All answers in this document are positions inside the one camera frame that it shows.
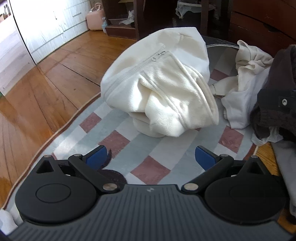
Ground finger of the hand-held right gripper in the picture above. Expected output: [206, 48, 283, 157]
[276, 92, 296, 111]

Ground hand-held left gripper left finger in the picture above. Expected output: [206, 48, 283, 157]
[35, 146, 120, 193]

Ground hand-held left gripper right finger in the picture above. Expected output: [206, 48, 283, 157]
[181, 146, 269, 193]

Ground dark brown garment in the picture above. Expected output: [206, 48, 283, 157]
[250, 44, 296, 143]

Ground white zip jacket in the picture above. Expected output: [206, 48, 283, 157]
[100, 27, 220, 139]

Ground white garment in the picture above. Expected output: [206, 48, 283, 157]
[221, 67, 284, 146]

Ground checkered rug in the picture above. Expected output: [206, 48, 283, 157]
[0, 35, 262, 232]

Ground cream garment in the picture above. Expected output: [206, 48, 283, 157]
[209, 40, 274, 98]

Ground grey garment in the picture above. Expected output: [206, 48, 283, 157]
[270, 139, 296, 218]

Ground small white cloth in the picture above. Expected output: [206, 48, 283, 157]
[0, 209, 19, 234]

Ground dark wooden table leg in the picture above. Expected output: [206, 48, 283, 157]
[201, 0, 212, 35]

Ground dark wooden shelf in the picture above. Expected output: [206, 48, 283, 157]
[102, 0, 144, 40]

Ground pink case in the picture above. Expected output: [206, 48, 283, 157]
[86, 2, 104, 31]

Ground crumpled white paper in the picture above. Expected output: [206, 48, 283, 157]
[119, 10, 135, 25]

